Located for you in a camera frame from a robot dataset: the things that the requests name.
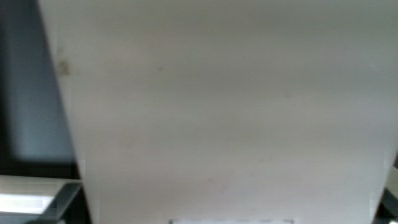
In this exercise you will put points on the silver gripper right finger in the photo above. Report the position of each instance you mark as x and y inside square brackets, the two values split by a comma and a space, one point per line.
[386, 215]

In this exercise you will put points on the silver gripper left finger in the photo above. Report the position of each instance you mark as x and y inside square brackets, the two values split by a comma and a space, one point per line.
[64, 210]

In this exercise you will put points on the white block with markers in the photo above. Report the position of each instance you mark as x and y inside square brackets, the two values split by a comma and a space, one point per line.
[231, 103]

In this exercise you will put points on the white L-shaped frame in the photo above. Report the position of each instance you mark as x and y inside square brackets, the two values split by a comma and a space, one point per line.
[27, 193]

